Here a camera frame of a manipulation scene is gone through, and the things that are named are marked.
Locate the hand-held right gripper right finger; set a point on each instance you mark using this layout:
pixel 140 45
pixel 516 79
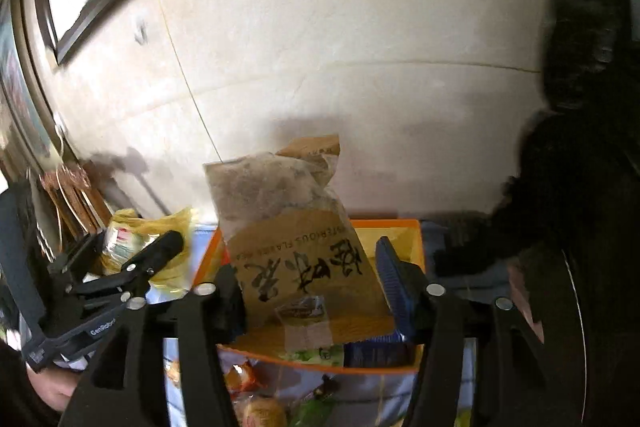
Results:
pixel 395 287

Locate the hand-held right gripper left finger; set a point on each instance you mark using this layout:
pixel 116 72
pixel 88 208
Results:
pixel 230 307

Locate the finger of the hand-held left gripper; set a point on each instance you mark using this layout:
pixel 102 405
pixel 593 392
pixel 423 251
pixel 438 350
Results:
pixel 80 257
pixel 160 249

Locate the yellow packet with red label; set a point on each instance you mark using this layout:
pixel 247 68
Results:
pixel 170 219

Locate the blue snack packet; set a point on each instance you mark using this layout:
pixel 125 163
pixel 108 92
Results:
pixel 375 352

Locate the orange printed packet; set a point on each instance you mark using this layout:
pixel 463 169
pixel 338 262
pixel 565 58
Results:
pixel 240 377

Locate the brown paper packet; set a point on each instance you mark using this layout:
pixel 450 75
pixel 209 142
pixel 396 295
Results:
pixel 300 247

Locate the green white packet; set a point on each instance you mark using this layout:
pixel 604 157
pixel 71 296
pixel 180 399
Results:
pixel 310 354

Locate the orange cardboard box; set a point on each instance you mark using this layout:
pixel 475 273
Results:
pixel 350 369

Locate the bread bun packet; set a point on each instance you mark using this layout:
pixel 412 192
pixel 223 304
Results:
pixel 262 414

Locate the person's left hand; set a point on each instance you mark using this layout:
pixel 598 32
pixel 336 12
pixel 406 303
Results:
pixel 52 384

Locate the blue striped tablecloth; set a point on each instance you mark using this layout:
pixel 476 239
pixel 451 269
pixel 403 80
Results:
pixel 465 387

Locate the pink cloth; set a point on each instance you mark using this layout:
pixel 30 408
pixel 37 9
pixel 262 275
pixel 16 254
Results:
pixel 525 302

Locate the framed red painting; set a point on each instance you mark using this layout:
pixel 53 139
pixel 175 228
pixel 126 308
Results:
pixel 20 107

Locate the dark carved wooden furniture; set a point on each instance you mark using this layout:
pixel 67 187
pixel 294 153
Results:
pixel 575 157

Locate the metal wall hook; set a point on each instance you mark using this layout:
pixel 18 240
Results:
pixel 140 30

